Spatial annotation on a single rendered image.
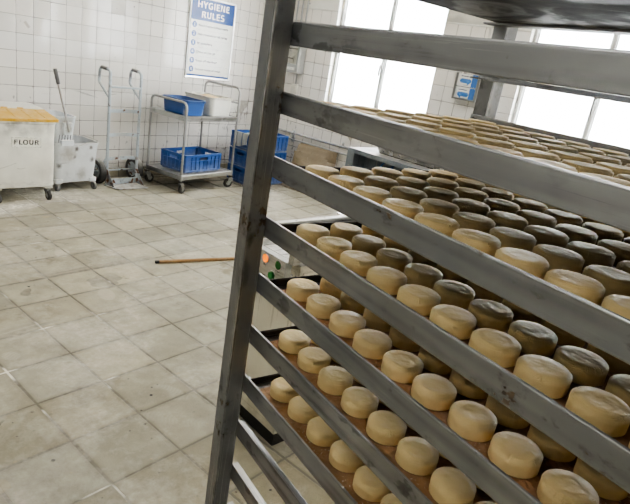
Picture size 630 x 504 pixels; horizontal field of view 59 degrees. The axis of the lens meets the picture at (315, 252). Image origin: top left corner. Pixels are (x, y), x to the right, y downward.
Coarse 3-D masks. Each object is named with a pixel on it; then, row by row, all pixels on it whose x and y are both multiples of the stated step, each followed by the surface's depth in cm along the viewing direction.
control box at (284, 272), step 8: (264, 248) 219; (272, 256) 213; (280, 256) 213; (264, 264) 218; (272, 264) 214; (280, 264) 210; (288, 264) 209; (264, 272) 218; (280, 272) 211; (288, 272) 210
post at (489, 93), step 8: (496, 32) 97; (504, 32) 96; (512, 32) 97; (480, 88) 101; (488, 88) 99; (496, 88) 99; (480, 96) 101; (488, 96) 99; (496, 96) 100; (480, 104) 101; (488, 104) 100; (496, 104) 101; (480, 112) 101; (488, 112) 101
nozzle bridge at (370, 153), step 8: (352, 152) 275; (360, 152) 271; (368, 152) 269; (376, 152) 274; (352, 160) 276; (360, 160) 279; (368, 160) 279; (376, 160) 275; (384, 160) 261; (392, 160) 258; (400, 160) 262; (392, 168) 268; (400, 168) 265; (416, 168) 248; (424, 168) 251
